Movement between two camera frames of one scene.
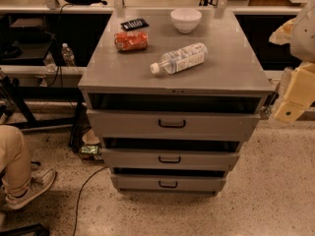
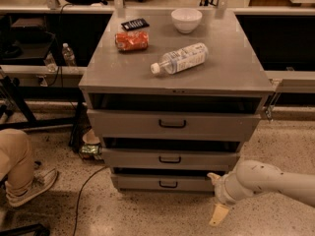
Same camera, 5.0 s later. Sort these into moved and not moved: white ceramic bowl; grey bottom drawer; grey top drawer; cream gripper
Moved: cream gripper
Not moved: grey top drawer; grey bottom drawer; white ceramic bowl
